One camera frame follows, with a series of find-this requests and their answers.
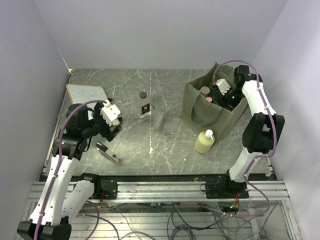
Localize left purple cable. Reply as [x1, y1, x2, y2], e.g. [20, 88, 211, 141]
[33, 99, 108, 240]

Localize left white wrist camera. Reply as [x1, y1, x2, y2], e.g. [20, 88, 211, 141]
[100, 99, 121, 127]

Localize green bottle beige cap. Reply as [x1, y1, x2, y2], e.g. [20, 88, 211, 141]
[199, 86, 211, 96]

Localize tall clear square bottle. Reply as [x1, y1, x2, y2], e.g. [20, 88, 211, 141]
[137, 91, 152, 119]

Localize aluminium rail frame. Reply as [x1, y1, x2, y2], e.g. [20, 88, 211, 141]
[26, 173, 301, 240]

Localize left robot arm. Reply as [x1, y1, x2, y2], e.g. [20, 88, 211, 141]
[17, 98, 122, 240]

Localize yellow-green pump bottle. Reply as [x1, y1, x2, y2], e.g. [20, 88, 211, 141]
[194, 129, 215, 154]

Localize orange bottle pink cap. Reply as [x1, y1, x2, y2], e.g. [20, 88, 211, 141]
[206, 96, 213, 103]

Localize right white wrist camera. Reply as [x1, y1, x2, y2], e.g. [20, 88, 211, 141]
[215, 78, 231, 96]

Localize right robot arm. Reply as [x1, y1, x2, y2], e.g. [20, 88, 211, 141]
[212, 61, 285, 198]

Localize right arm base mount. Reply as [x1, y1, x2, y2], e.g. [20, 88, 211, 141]
[199, 176, 249, 199]

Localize yellow-framed whiteboard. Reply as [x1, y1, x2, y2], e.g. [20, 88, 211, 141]
[65, 83, 120, 127]

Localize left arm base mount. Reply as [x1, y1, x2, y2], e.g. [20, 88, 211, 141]
[101, 177, 118, 200]

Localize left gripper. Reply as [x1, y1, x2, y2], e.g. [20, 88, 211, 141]
[81, 100, 122, 141]

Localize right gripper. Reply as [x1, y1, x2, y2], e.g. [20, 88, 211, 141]
[216, 86, 245, 115]

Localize green canvas bag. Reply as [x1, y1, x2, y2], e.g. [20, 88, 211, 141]
[179, 62, 248, 143]

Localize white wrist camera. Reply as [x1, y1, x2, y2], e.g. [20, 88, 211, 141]
[100, 99, 121, 127]
[215, 78, 231, 96]

